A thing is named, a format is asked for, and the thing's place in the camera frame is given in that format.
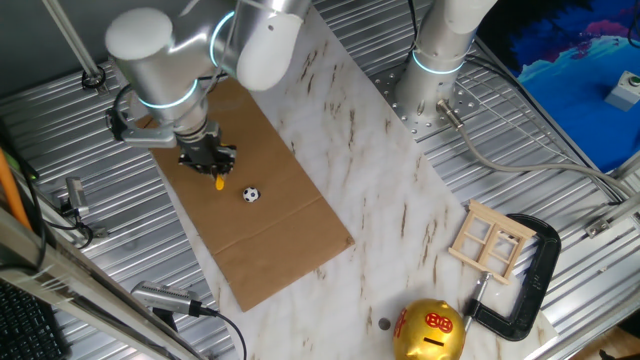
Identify aluminium frame beam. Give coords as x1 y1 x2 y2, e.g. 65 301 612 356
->
0 206 202 360

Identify orange pole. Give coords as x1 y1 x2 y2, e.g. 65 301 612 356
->
0 146 33 232

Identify black camera cable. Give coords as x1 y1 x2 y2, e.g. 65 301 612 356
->
199 306 249 360

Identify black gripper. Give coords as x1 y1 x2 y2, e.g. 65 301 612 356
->
176 121 238 180

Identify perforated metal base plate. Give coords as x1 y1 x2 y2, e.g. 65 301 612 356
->
371 58 482 142

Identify small grey camera on mount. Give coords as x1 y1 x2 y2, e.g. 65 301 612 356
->
63 176 92 218

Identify white slanted pole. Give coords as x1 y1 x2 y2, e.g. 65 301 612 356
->
41 0 109 96

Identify thick grey base cable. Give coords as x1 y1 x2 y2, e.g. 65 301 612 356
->
435 98 637 200

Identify small wooden window frame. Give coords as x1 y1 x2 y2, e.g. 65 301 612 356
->
447 199 538 287

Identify brown cardboard sheet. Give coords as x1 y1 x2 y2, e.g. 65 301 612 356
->
135 77 357 313

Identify gold piggy bank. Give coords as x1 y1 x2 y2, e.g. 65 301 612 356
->
391 298 468 360

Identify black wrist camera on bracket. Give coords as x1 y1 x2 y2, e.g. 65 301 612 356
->
104 84 179 150

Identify black metal C-clamp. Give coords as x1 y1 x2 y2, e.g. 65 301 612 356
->
461 213 563 343

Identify black keyboard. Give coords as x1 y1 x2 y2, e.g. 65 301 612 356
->
0 278 70 360

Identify grey button box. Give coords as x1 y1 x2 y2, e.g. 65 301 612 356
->
603 70 640 113

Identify silver camera with black plug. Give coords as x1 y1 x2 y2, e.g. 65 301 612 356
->
130 280 205 318

